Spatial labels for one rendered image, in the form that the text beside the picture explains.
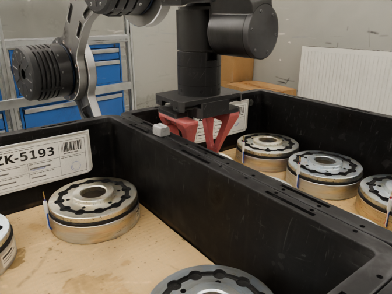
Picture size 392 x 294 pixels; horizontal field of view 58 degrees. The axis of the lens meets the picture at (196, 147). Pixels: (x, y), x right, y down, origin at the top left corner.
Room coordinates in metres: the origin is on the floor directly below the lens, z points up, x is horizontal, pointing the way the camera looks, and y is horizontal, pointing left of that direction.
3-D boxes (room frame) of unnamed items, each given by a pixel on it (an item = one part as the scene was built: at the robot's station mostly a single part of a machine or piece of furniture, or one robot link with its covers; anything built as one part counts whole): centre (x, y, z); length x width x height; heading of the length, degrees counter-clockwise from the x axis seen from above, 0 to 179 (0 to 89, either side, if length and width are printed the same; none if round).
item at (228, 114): (0.47, -0.01, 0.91); 0.07 x 0.07 x 0.09; 36
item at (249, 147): (0.55, -0.12, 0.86); 0.10 x 0.10 x 0.01
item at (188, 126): (0.46, 0.00, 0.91); 0.07 x 0.07 x 0.09; 36
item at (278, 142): (0.55, -0.12, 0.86); 0.05 x 0.05 x 0.01
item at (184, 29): (0.46, -0.01, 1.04); 0.07 x 0.06 x 0.07; 45
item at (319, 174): (0.46, -0.18, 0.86); 0.10 x 0.10 x 0.01
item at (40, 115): (2.24, 0.77, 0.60); 0.72 x 0.03 x 0.56; 135
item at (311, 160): (0.46, -0.18, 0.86); 0.05 x 0.05 x 0.01
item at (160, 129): (0.39, 0.04, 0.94); 0.02 x 0.01 x 0.01; 37
